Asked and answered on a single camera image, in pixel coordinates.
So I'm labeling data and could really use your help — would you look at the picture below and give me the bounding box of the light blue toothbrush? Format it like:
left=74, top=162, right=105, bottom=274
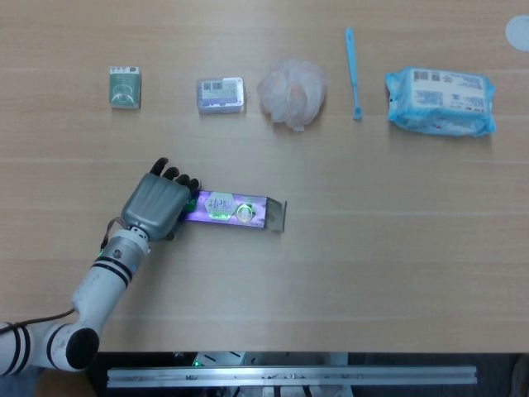
left=344, top=26, right=365, bottom=122

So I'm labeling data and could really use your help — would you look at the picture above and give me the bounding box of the brown arm cable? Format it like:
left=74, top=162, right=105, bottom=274
left=0, top=309, right=80, bottom=335

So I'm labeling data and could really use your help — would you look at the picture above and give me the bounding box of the aluminium rail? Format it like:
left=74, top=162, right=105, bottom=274
left=106, top=365, right=479, bottom=389

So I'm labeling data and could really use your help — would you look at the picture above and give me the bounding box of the clear plastic floss case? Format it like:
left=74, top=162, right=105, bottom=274
left=195, top=75, right=249, bottom=115

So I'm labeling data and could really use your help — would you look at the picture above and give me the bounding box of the blue wet wipes pack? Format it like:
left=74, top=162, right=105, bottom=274
left=384, top=65, right=497, bottom=138

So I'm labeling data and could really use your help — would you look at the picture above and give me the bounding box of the purple toothpaste box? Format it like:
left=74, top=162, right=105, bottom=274
left=183, top=189, right=288, bottom=233

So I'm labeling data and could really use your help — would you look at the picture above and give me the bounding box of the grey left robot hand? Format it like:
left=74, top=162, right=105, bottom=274
left=120, top=156, right=202, bottom=242

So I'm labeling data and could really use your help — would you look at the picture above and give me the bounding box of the green white small box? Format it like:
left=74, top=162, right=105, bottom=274
left=108, top=65, right=143, bottom=110

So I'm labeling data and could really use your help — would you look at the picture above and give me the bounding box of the white mesh bath sponge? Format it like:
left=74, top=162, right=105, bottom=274
left=256, top=58, right=331, bottom=133

